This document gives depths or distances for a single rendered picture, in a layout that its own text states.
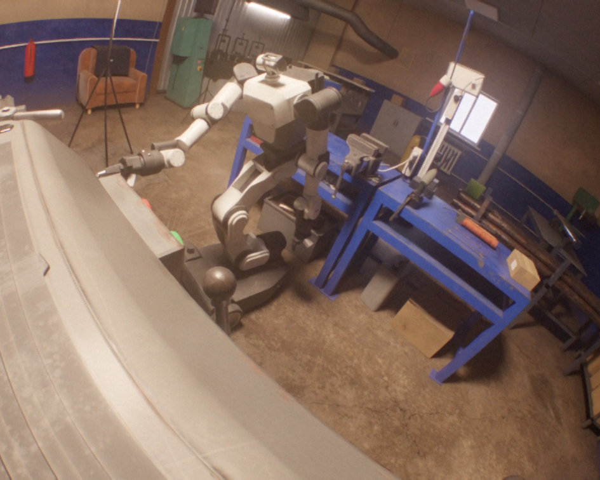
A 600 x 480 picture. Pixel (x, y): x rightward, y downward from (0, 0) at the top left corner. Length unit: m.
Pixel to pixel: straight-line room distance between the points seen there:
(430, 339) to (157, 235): 2.03
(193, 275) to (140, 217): 1.45
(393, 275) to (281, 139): 1.19
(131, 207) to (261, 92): 1.02
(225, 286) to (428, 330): 1.92
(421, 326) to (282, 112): 1.60
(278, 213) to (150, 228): 2.05
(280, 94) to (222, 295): 0.97
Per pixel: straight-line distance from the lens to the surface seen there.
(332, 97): 1.15
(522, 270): 1.78
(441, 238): 1.65
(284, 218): 2.24
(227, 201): 1.41
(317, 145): 1.20
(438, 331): 2.10
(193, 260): 1.76
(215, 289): 0.27
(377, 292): 2.13
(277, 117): 1.19
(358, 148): 1.52
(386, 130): 6.83
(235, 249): 1.61
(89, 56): 4.98
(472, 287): 1.81
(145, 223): 0.24
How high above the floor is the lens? 1.42
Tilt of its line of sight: 35 degrees down
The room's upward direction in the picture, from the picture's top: 23 degrees clockwise
